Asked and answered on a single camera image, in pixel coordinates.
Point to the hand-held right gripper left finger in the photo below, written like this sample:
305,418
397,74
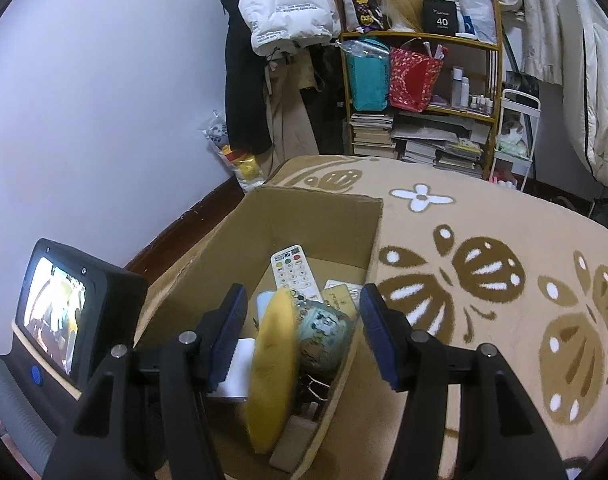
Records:
229,340

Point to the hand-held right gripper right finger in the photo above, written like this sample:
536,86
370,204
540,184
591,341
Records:
379,340

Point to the white square charger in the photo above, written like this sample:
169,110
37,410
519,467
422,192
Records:
241,370

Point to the yellow round disc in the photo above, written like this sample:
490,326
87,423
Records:
271,370

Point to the tan rectangular key tag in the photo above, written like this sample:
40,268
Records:
341,300

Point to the cartoon print pouch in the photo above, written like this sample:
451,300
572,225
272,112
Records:
324,335

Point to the white remote control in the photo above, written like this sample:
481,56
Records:
291,270

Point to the white nail buffer stick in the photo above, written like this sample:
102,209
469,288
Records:
294,442

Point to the cardboard box with yellow print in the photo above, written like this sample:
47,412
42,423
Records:
304,220

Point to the stack of magazines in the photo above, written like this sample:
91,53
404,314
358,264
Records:
444,160

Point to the pile of snack bags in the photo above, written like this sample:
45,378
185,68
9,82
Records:
216,132

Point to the stack of old books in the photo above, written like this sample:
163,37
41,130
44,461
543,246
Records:
371,135

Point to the beige coat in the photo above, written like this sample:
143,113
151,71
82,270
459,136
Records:
289,120

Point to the green soft pack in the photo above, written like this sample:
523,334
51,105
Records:
513,148

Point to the black coat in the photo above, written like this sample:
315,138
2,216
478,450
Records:
244,100

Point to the cat plush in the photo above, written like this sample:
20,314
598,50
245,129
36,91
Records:
511,131

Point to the teal bag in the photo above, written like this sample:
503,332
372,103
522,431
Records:
366,85

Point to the row of small cosmetic bottles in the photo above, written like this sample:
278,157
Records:
481,102

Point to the red patterned bag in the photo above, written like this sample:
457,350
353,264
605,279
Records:
411,82

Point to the short white bottle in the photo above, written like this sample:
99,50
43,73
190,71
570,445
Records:
466,92

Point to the tall white bottle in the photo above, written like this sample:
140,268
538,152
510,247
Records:
457,87

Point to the white trolley cart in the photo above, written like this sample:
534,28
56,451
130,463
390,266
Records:
519,94

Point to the wooden shelf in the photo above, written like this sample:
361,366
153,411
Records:
434,36

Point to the cream padded chair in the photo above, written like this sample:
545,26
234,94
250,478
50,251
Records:
594,110

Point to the black box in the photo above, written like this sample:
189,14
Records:
440,17

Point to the printed tote bag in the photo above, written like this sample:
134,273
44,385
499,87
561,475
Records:
359,5

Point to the blonde wig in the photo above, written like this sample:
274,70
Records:
404,5

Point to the white puffer jacket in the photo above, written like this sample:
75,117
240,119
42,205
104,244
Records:
284,5

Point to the white plastic bag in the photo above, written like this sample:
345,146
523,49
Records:
476,5

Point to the beige curtain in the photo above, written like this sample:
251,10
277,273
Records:
539,20

